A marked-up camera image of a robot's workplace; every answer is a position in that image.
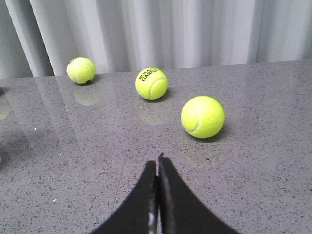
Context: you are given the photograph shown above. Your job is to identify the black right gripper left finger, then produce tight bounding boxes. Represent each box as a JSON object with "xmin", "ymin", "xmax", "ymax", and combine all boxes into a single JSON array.
[{"xmin": 93, "ymin": 161, "xmax": 156, "ymax": 234}]

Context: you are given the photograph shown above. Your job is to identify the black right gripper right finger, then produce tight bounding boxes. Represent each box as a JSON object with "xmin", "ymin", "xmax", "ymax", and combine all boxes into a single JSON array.
[{"xmin": 158, "ymin": 154, "xmax": 237, "ymax": 234}]

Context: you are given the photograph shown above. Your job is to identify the yellow tennis ball far right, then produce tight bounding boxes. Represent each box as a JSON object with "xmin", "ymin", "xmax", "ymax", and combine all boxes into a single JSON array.
[{"xmin": 181, "ymin": 96, "xmax": 225, "ymax": 139}]

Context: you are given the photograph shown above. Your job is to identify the yellow tennis ball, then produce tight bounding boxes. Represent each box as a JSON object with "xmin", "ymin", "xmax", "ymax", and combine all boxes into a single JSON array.
[
  {"xmin": 67, "ymin": 57, "xmax": 96, "ymax": 84},
  {"xmin": 181, "ymin": 96, "xmax": 225, "ymax": 139}
]

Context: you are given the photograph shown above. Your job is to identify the yellow tennis ball Roland Garros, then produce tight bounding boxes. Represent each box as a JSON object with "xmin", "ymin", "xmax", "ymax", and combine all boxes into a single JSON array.
[{"xmin": 135, "ymin": 67, "xmax": 168, "ymax": 100}]

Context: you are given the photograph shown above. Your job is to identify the yellow tennis ball centre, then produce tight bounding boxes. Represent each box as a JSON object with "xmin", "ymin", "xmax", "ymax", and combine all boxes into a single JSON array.
[{"xmin": 67, "ymin": 57, "xmax": 96, "ymax": 84}]

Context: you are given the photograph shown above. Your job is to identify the grey pleated curtain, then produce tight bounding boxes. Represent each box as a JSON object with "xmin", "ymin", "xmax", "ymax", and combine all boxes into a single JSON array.
[{"xmin": 0, "ymin": 0, "xmax": 312, "ymax": 78}]

